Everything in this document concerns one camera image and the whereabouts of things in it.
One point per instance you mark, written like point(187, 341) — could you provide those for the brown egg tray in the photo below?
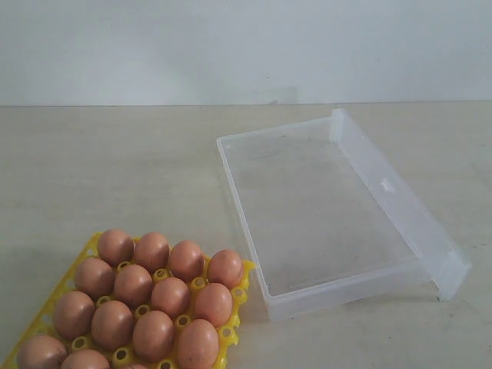
point(115, 246)
point(152, 251)
point(226, 268)
point(186, 260)

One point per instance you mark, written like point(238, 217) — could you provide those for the brown egg cluster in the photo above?
point(198, 345)
point(171, 296)
point(133, 285)

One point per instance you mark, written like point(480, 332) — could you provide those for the clear plastic container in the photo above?
point(329, 221)

